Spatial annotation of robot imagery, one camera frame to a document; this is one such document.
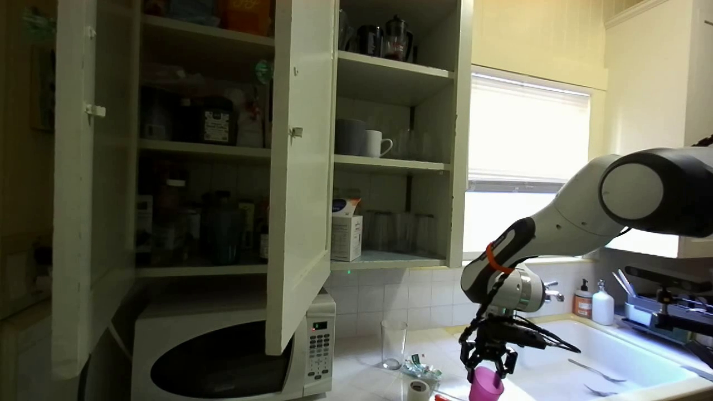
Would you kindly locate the dark cup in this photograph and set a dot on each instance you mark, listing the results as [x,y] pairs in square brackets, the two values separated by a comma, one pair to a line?
[368,40]

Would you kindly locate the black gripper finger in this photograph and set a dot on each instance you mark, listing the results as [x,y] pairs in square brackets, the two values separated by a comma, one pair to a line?
[474,359]
[508,361]

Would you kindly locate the white plastic bottle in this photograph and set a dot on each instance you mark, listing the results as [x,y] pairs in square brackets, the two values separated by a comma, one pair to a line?
[603,305]

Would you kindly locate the white kitchen sink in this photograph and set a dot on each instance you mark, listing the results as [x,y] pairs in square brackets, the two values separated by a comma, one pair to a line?
[615,357]

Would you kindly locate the white carton box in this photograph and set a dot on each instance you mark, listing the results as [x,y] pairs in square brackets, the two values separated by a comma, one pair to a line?
[347,238]

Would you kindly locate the pale bottle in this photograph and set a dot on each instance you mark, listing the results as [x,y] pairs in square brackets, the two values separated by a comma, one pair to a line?
[253,122]

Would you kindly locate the white window blind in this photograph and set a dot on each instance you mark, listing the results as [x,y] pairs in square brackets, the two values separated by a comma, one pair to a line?
[526,126]

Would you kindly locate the orange container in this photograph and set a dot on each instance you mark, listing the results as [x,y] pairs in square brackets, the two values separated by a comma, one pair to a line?
[247,13]

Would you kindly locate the purple plastic cup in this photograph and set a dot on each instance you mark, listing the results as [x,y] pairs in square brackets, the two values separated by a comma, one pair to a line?
[486,384]

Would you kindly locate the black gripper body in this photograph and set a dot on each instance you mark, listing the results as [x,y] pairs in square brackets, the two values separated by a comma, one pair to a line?
[496,333]

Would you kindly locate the clear drinking glass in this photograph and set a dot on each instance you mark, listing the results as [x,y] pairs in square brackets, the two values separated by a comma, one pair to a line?
[393,345]

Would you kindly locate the chrome sink faucet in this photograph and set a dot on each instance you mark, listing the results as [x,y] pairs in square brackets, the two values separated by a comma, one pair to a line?
[553,290]

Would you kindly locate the dark jar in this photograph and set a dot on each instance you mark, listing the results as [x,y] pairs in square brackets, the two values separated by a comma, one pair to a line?
[158,116]

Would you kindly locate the cream tall cabinet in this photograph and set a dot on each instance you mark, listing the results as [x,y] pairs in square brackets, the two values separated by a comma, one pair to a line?
[653,67]

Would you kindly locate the metal spoon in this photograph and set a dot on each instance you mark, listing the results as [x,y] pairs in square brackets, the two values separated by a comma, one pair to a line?
[598,369]
[603,390]

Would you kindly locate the blue container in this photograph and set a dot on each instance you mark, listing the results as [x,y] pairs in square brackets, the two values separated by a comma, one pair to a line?
[192,9]

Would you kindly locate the cream wall cabinet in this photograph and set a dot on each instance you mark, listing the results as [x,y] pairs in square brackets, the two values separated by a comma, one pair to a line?
[201,151]
[393,74]

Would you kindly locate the white tape roll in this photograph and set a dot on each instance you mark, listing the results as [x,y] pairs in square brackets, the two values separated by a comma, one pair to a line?
[418,390]

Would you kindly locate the white microwave oven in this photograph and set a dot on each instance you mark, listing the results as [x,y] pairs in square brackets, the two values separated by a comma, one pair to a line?
[223,363]

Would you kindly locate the dark glass kettle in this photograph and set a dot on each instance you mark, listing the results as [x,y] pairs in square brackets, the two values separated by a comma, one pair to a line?
[398,40]

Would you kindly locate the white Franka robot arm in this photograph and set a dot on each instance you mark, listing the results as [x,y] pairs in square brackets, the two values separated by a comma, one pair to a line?
[647,191]

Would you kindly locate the dark green tumbler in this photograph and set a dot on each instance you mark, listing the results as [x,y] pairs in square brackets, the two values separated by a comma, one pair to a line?
[222,229]

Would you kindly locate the grey pot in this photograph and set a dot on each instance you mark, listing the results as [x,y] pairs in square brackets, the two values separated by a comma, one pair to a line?
[351,139]

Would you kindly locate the cream cabinet door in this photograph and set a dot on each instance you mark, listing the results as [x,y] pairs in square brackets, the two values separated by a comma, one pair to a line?
[93,207]
[302,186]
[461,112]

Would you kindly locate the dark dish rack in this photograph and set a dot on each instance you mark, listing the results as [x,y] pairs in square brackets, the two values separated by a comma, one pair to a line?
[669,315]

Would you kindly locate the dark canister white label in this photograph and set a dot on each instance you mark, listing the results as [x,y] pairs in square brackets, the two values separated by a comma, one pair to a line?
[216,122]

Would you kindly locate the white ceramic mug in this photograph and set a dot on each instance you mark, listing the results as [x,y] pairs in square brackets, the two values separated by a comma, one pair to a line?
[374,143]

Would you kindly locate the brown jar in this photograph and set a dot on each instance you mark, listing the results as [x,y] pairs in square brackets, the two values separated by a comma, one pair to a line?
[169,219]

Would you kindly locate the brown soap bottle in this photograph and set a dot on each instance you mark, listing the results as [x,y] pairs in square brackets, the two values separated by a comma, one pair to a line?
[582,304]

